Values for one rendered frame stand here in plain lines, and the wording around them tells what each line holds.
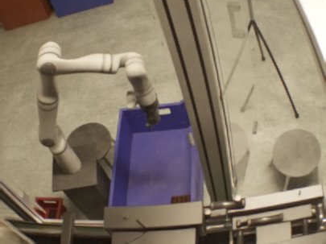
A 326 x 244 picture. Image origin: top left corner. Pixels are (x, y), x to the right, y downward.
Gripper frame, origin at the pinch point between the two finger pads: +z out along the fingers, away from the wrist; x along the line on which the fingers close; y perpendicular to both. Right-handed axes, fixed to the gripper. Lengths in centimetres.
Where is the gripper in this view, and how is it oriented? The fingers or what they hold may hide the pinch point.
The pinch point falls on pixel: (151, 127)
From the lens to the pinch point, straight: 170.0
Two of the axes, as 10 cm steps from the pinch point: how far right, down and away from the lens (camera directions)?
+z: 2.3, 6.1, 7.6
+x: -0.9, -7.7, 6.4
